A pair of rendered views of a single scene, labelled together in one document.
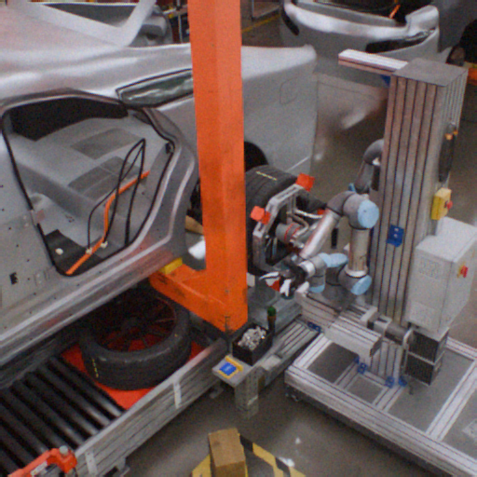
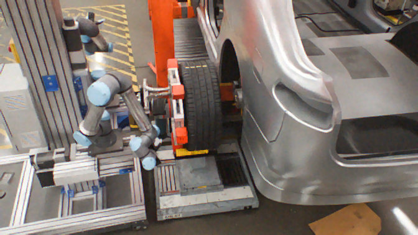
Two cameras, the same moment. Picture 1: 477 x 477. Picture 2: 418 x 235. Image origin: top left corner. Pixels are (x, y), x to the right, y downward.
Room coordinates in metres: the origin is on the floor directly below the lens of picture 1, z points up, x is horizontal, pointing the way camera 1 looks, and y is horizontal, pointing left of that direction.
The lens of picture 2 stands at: (4.70, -1.85, 2.42)
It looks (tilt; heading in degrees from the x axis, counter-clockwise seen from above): 38 degrees down; 126
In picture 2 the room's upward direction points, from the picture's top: 1 degrees clockwise
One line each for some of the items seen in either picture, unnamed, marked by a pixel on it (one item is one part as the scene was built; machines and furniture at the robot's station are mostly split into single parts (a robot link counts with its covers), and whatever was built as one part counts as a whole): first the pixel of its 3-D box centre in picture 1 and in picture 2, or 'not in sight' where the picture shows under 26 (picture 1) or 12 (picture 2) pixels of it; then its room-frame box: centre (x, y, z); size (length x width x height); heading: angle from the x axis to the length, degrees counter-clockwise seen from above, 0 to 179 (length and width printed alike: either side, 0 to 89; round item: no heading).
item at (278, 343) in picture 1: (249, 356); not in sight; (2.64, -0.04, 0.44); 0.43 x 0.17 x 0.03; 137
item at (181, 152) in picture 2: not in sight; (191, 151); (3.42, -0.30, 0.51); 0.29 x 0.06 x 0.06; 47
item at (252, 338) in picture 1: (252, 343); (143, 101); (2.66, -0.06, 0.51); 0.20 x 0.14 x 0.13; 142
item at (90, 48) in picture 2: (314, 278); (91, 47); (2.48, -0.36, 1.12); 0.11 x 0.08 x 0.11; 36
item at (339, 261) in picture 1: (336, 267); (99, 79); (2.72, -0.51, 0.98); 0.13 x 0.12 x 0.14; 36
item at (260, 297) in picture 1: (265, 287); (198, 156); (3.38, -0.17, 0.32); 0.40 x 0.30 x 0.28; 137
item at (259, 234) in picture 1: (286, 231); (175, 107); (3.27, -0.29, 0.85); 0.54 x 0.07 x 0.54; 137
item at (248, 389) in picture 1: (246, 387); not in sight; (2.62, -0.02, 0.21); 0.10 x 0.10 x 0.42; 47
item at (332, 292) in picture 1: (334, 284); not in sight; (2.73, -0.51, 0.87); 0.15 x 0.15 x 0.10
